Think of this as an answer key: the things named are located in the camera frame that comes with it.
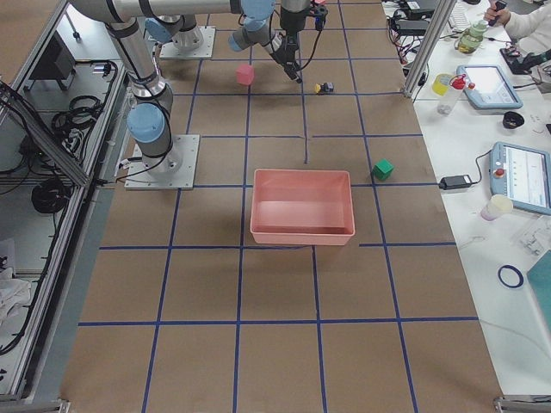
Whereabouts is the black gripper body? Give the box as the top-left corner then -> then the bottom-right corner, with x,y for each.
280,8 -> 310,46
271,37 -> 300,71

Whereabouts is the yellow push button switch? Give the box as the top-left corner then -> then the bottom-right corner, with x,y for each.
314,83 -> 335,95

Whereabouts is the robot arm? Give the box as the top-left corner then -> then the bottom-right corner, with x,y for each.
145,15 -> 301,83
72,1 -> 327,178

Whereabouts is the person white sleeve forearm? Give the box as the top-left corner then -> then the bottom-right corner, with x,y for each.
505,4 -> 550,46

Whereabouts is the person hand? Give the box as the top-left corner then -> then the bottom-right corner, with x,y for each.
484,1 -> 511,27

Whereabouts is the pink cube centre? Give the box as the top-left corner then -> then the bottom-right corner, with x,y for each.
236,64 -> 255,86

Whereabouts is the green cube near bin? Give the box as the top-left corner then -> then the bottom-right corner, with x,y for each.
372,158 -> 394,182

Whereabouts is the pink plastic bin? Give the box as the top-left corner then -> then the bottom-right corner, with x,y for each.
250,169 -> 356,246

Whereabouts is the red cap squeeze bottle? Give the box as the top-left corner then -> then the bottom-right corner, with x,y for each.
436,74 -> 467,115

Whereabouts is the green drink bottle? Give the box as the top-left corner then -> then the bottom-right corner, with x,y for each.
455,20 -> 488,54

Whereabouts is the black power adapter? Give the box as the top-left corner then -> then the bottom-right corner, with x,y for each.
438,175 -> 474,190

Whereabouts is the teach pendant far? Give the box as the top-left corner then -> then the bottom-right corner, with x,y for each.
455,65 -> 523,110

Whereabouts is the teach pendant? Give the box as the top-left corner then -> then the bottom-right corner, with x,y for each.
455,65 -> 523,110
489,142 -> 550,215

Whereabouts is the black bowl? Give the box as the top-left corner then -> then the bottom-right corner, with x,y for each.
502,111 -> 525,129

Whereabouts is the white plastic cup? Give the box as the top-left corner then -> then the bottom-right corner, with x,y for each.
480,194 -> 513,221

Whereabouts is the teach pendant near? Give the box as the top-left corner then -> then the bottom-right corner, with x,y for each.
489,142 -> 550,215

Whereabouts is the teal mat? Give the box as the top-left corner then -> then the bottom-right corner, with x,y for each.
528,250 -> 551,325

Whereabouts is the white rag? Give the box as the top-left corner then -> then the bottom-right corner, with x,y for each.
0,238 -> 34,328

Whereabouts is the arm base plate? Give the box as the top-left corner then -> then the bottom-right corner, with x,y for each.
159,26 -> 216,60
124,134 -> 200,190

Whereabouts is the aluminium frame post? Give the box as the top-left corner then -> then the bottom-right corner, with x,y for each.
401,0 -> 455,98

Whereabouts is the blue tape ring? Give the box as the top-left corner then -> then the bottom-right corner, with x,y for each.
498,265 -> 525,289

